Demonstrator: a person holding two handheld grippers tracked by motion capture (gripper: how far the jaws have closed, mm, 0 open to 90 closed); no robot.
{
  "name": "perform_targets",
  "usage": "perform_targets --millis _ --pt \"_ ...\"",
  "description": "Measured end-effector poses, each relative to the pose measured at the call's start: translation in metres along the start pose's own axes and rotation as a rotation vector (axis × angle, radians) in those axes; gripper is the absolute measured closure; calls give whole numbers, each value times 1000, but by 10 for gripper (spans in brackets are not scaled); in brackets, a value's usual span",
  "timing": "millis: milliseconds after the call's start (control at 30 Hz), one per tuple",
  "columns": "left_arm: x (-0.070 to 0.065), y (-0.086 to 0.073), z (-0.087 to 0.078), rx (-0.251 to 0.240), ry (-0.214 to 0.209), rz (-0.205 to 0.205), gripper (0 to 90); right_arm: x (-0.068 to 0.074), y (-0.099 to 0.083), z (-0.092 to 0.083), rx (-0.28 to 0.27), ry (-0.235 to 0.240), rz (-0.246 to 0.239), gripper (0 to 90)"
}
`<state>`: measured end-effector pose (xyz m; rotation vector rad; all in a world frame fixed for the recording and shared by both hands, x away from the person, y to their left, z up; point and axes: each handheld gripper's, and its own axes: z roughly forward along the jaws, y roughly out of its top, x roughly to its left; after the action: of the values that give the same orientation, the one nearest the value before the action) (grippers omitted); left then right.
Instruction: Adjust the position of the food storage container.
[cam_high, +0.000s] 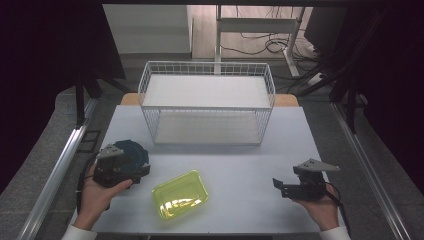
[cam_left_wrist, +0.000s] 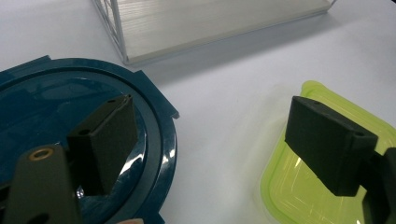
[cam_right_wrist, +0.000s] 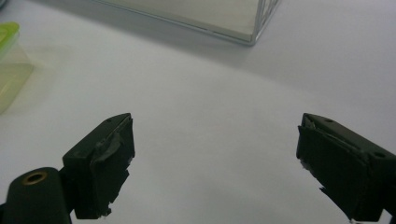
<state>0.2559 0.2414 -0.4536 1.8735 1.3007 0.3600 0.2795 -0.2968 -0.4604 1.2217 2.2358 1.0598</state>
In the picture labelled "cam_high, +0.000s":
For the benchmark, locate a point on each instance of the black metal stand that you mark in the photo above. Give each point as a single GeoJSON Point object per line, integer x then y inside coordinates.
{"type": "Point", "coordinates": [350, 100]}
{"type": "Point", "coordinates": [80, 100]}

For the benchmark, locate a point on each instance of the round blue food container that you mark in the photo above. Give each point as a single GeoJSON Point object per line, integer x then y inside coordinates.
{"type": "Point", "coordinates": [135, 153]}

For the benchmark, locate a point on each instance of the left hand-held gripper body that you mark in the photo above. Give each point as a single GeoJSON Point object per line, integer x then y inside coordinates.
{"type": "Point", "coordinates": [110, 166]}

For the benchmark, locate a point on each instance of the person's right hand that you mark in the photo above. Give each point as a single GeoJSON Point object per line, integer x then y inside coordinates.
{"type": "Point", "coordinates": [321, 210]}

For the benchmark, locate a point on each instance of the silver metal rail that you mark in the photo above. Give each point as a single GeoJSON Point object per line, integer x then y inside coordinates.
{"type": "Point", "coordinates": [366, 173]}
{"type": "Point", "coordinates": [56, 173]}

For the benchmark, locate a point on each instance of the white power strip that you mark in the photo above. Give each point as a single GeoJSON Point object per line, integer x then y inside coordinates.
{"type": "Point", "coordinates": [315, 79]}

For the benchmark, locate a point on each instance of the person's left hand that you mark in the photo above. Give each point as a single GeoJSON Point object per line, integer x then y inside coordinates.
{"type": "Point", "coordinates": [95, 196]}

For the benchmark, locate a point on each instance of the white metal desk frame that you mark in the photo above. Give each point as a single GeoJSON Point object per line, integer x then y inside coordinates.
{"type": "Point", "coordinates": [256, 25]}

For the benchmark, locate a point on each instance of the yellow-green plastic container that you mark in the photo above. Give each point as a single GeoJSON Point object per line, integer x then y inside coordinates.
{"type": "Point", "coordinates": [180, 195]}

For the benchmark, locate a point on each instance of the white cabinet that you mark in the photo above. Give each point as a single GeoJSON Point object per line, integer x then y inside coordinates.
{"type": "Point", "coordinates": [150, 30]}

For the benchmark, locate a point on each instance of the wooden table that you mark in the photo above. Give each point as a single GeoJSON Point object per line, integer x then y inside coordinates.
{"type": "Point", "coordinates": [286, 100]}

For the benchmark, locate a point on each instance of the dark curtain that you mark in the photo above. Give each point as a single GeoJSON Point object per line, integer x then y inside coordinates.
{"type": "Point", "coordinates": [396, 83]}
{"type": "Point", "coordinates": [40, 66]}

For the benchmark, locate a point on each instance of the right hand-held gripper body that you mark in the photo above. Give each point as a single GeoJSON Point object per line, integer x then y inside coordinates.
{"type": "Point", "coordinates": [313, 181]}

